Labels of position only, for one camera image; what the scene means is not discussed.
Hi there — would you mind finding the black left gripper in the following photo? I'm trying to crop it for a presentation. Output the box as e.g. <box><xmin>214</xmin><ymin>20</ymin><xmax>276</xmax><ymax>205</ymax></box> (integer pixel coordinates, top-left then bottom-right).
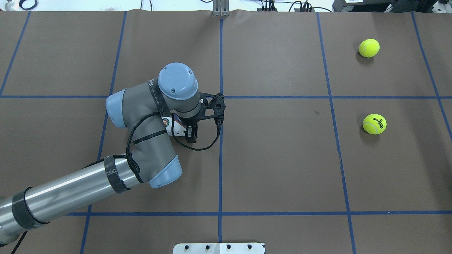
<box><xmin>172</xmin><ymin>112</ymin><xmax>203</xmax><ymax>143</ymax></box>

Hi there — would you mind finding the yellow tennis ball with logo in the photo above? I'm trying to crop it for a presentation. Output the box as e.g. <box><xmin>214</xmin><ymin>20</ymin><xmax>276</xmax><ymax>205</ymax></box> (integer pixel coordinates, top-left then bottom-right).
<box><xmin>363</xmin><ymin>114</ymin><xmax>387</xmax><ymax>135</ymax></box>

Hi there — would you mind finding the clear tennis ball can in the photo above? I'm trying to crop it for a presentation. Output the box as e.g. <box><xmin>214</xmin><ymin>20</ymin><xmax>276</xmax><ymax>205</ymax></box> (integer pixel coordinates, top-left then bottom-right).
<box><xmin>162</xmin><ymin>114</ymin><xmax>187</xmax><ymax>137</ymax></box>

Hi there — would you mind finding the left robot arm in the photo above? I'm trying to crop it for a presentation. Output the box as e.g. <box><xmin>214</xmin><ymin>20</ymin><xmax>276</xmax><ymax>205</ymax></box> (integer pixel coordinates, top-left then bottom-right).
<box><xmin>1</xmin><ymin>62</ymin><xmax>200</xmax><ymax>247</ymax></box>

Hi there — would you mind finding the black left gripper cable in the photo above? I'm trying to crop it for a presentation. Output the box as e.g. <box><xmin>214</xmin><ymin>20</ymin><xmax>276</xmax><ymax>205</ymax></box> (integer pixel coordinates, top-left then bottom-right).
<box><xmin>171</xmin><ymin>112</ymin><xmax>222</xmax><ymax>151</ymax></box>

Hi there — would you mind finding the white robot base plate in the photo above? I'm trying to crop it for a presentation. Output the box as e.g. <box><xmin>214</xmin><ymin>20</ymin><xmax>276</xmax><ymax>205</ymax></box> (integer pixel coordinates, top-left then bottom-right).
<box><xmin>172</xmin><ymin>242</ymin><xmax>266</xmax><ymax>254</ymax></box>

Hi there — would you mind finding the aluminium frame post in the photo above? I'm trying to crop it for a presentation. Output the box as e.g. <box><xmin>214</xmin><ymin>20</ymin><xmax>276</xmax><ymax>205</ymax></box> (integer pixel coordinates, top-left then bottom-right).
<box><xmin>212</xmin><ymin>0</ymin><xmax>230</xmax><ymax>18</ymax></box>

